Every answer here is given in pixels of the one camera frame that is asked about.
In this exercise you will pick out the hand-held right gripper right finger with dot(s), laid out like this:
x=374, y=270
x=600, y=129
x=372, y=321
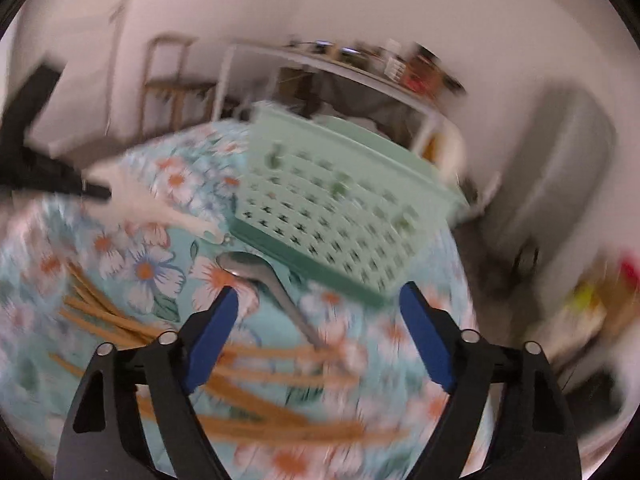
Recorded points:
x=430, y=342

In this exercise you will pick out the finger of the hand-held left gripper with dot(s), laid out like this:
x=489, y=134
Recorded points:
x=55, y=176

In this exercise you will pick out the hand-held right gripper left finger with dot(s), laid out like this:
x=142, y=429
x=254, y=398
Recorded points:
x=212, y=340

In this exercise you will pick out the pile of chopsticks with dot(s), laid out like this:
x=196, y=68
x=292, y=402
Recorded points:
x=280, y=351

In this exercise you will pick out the metal spoon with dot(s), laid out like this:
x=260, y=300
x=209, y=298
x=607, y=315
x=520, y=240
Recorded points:
x=245, y=265

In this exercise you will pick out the white ceramic spoon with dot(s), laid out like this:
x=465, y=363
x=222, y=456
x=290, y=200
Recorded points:
x=150, y=205

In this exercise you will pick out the green perforated utensil basket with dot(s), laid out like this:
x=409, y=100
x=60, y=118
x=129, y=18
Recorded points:
x=325, y=200

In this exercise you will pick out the floral tablecloth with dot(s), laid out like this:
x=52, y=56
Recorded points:
x=150, y=270

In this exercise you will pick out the wooden chair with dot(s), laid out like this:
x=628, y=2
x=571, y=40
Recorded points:
x=170, y=85

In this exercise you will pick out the white and yellow sack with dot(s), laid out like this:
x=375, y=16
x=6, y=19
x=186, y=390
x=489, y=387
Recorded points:
x=582, y=310

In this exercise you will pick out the grey refrigerator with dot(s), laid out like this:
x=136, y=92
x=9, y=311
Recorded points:
x=555, y=170

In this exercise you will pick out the white desk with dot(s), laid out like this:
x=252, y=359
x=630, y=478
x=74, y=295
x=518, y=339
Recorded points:
x=325, y=62

